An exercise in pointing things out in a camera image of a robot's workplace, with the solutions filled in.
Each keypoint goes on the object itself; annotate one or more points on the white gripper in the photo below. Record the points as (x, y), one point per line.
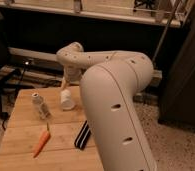
(71, 74)

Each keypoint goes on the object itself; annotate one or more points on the white ceramic cup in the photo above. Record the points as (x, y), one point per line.
(66, 101)

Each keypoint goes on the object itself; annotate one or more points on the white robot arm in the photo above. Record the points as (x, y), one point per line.
(108, 82)

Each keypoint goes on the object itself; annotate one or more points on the white baseboard heater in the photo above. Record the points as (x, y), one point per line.
(34, 57)

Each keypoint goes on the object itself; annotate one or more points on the orange carrot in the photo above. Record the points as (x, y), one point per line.
(42, 141)

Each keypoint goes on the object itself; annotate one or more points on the black white striped block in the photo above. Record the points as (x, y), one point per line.
(83, 136)

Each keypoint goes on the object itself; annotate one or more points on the metal pole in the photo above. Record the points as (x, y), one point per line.
(172, 14)

